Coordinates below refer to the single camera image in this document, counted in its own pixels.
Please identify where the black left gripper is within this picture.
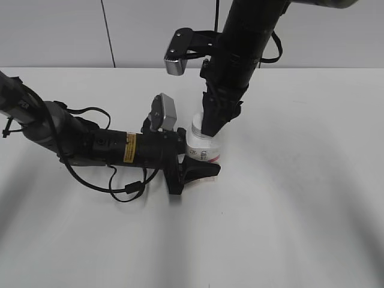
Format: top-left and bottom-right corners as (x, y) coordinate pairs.
(140, 128), (221, 195)

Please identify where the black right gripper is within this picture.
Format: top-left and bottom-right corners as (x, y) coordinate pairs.
(200, 59), (249, 137)

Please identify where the white bottle cap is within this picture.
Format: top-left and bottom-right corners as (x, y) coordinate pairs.
(191, 112), (209, 138)

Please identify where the white yili changqing yogurt bottle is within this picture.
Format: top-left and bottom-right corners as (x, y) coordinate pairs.
(185, 124), (223, 164)

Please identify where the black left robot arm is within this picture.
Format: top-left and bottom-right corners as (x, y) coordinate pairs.
(1, 74), (220, 200)

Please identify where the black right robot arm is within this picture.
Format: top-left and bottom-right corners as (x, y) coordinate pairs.
(200, 0), (291, 137)

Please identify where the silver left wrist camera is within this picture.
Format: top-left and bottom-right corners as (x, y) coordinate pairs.
(148, 93), (177, 131)

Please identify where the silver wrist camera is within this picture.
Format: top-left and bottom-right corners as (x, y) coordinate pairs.
(163, 27), (220, 76)
(148, 93), (177, 131)

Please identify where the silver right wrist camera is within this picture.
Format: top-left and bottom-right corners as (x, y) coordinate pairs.
(163, 27), (220, 76)

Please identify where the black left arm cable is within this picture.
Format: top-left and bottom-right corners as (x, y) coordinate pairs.
(38, 101), (163, 202)

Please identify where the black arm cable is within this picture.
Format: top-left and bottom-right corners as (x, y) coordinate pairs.
(259, 29), (283, 64)
(38, 101), (163, 202)

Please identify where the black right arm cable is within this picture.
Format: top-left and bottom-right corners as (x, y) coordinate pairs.
(259, 29), (283, 64)

